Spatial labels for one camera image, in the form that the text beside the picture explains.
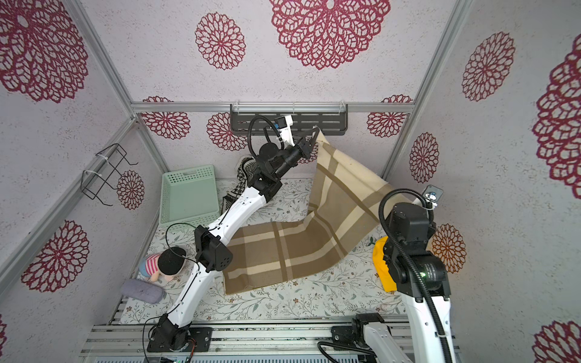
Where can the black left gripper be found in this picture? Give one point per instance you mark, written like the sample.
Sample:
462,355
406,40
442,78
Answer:
305,147

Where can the brown beige plaid scarf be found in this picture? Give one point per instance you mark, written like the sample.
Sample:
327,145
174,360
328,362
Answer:
342,210

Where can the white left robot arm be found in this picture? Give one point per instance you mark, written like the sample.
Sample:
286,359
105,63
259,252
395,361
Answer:
211,242

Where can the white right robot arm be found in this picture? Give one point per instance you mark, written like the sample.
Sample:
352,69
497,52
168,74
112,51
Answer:
421,279

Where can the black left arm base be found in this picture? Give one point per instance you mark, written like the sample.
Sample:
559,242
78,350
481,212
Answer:
167,337

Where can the black white zigzag scarf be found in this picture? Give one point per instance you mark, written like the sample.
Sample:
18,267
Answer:
246,169

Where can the mint green plastic basket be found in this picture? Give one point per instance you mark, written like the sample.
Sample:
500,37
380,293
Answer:
189,196

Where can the yellow fabric hat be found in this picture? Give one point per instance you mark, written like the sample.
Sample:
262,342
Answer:
381,267

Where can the plush doll black hair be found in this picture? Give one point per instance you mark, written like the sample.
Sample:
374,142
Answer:
166,265

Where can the grey purple rolled cloth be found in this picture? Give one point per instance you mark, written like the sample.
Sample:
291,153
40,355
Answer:
143,291

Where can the aluminium corner frame post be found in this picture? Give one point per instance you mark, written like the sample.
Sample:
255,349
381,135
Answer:
442,52

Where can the black wire wall rack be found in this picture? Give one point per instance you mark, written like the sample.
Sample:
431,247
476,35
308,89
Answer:
96,178

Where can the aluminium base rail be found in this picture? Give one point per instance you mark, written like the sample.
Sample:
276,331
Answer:
363,338

